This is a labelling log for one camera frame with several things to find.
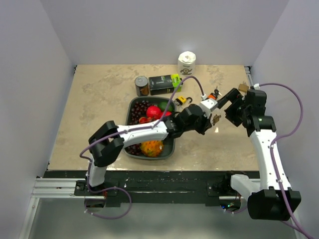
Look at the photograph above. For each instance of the yellow black padlock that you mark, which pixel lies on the yellow black padlock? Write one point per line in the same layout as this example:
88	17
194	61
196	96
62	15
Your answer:
180	100

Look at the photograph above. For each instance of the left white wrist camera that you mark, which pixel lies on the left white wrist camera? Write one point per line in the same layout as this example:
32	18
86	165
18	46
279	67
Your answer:
208	105

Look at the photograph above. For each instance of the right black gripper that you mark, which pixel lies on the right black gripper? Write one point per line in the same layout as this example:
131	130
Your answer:
236	97

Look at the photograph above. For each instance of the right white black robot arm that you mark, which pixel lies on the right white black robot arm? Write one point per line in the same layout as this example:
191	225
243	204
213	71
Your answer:
273	197

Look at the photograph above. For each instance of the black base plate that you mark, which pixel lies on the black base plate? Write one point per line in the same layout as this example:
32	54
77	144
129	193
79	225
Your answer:
159	186

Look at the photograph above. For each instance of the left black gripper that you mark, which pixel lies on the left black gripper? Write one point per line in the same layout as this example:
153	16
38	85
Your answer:
207	124

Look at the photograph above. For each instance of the dark red grape bunch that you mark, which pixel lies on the dark red grape bunch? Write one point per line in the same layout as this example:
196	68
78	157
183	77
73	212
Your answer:
137	111

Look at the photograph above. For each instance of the orange dragon fruit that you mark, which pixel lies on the orange dragon fruit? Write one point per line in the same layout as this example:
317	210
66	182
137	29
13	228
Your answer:
152	148

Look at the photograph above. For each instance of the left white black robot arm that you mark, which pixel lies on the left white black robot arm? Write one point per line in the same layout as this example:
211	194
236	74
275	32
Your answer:
108	141

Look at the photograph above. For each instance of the red pomegranate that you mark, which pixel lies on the red pomegranate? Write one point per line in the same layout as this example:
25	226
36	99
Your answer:
154	112

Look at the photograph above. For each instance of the dark grey fruit tray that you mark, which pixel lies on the dark grey fruit tray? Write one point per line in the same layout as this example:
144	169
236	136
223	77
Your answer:
134	150

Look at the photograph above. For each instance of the large brass padlock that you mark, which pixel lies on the large brass padlock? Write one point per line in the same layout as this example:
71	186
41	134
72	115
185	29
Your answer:
243	87

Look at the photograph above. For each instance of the black green box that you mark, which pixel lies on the black green box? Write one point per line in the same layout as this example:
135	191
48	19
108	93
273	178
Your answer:
163	84

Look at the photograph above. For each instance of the small brass padlock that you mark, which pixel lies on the small brass padlock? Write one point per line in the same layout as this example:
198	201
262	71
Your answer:
215	119

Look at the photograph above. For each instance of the tin can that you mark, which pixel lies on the tin can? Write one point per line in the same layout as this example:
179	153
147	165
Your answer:
142	86

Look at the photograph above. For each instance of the toilet paper roll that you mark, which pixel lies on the toilet paper roll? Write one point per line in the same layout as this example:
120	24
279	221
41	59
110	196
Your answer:
186	63

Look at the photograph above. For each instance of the green avocado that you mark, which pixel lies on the green avocado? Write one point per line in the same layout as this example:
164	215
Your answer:
164	105

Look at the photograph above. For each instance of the red cherries bunch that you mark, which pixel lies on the red cherries bunch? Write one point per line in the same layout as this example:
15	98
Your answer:
143	120

